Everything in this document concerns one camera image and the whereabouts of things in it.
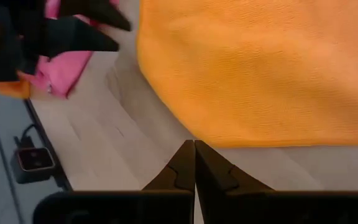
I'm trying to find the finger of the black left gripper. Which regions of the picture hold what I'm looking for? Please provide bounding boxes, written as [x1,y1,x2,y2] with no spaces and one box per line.
[42,17,120,60]
[59,0,132,32]

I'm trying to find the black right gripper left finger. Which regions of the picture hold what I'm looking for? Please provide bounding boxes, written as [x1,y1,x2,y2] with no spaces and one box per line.
[142,139,196,192]

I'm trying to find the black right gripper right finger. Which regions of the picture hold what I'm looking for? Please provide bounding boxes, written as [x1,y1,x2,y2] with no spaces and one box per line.
[194,139,275,224]

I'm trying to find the orange microfiber towel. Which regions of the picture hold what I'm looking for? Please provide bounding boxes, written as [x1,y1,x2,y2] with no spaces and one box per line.
[0,77,31,100]
[136,0,358,149]

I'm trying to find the pink microfiber towel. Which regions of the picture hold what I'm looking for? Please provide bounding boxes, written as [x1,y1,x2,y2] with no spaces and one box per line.
[26,0,121,100]

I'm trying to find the black cable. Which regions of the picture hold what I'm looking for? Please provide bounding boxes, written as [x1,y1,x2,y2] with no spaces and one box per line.
[13,123,40,149]

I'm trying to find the black table-level camera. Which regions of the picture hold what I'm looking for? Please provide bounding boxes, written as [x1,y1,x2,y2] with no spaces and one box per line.
[11,146,56,185]

